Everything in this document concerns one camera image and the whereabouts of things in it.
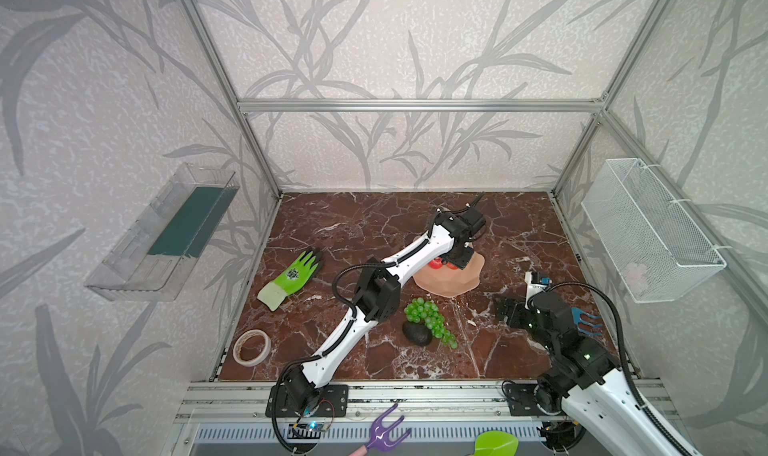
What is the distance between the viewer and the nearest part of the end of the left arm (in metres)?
0.71

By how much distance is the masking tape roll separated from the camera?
80cm

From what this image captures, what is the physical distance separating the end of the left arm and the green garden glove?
0.47m

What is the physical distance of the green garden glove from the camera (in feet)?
3.04

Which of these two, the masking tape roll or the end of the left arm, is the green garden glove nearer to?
the masking tape roll
